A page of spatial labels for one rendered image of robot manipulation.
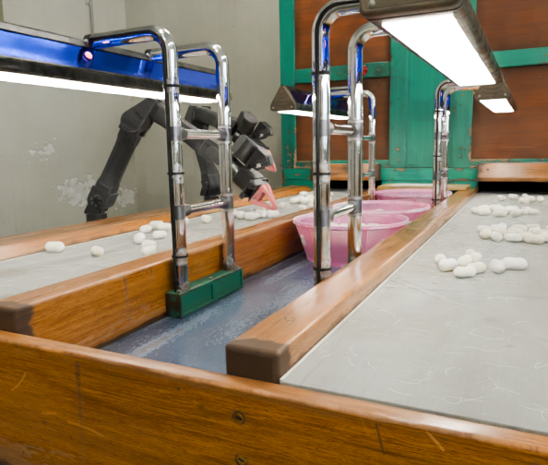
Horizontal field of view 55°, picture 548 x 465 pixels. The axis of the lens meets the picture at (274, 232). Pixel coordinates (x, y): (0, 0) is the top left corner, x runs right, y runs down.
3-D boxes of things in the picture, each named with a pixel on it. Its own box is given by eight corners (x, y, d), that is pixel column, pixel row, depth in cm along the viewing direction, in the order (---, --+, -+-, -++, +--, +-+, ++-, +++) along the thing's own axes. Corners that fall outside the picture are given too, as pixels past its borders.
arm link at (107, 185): (111, 211, 166) (153, 117, 160) (101, 214, 160) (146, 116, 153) (93, 202, 166) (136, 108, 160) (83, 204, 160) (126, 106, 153)
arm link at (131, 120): (231, 149, 160) (148, 90, 160) (224, 149, 151) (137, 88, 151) (208, 182, 162) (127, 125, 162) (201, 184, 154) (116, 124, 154)
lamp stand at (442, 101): (428, 231, 159) (433, 78, 152) (439, 222, 177) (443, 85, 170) (496, 234, 151) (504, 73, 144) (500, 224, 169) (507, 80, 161)
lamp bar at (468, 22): (357, 17, 43) (358, -79, 42) (456, 87, 98) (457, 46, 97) (460, 3, 40) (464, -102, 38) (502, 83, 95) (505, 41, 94)
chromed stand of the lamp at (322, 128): (305, 337, 73) (302, -4, 66) (350, 299, 91) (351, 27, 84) (448, 358, 65) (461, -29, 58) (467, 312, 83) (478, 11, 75)
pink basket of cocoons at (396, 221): (274, 265, 118) (273, 223, 117) (317, 244, 142) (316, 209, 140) (393, 275, 107) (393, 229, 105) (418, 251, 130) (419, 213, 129)
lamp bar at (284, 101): (269, 111, 153) (268, 85, 152) (339, 119, 209) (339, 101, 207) (294, 110, 150) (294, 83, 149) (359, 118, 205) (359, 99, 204)
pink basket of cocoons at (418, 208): (334, 247, 137) (334, 211, 135) (331, 231, 163) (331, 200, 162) (439, 246, 135) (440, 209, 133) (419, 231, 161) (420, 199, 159)
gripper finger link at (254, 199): (290, 198, 155) (268, 178, 157) (279, 201, 149) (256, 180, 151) (277, 216, 158) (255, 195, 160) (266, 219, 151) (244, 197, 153)
